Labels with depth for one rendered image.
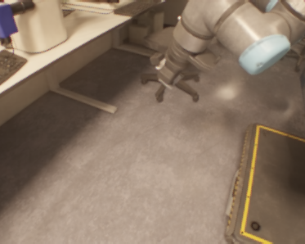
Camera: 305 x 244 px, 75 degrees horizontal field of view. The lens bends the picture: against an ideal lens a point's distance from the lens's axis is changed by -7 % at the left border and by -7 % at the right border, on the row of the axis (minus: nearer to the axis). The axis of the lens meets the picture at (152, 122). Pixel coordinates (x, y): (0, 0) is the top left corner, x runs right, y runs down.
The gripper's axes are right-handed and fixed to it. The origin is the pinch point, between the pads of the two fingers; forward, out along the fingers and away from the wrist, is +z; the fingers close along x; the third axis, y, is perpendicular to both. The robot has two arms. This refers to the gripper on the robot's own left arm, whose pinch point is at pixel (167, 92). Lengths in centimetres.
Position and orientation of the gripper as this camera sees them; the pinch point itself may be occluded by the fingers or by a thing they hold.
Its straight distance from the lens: 69.1
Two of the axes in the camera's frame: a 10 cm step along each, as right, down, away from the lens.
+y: -7.7, -6.4, 0.5
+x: -5.7, 6.3, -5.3
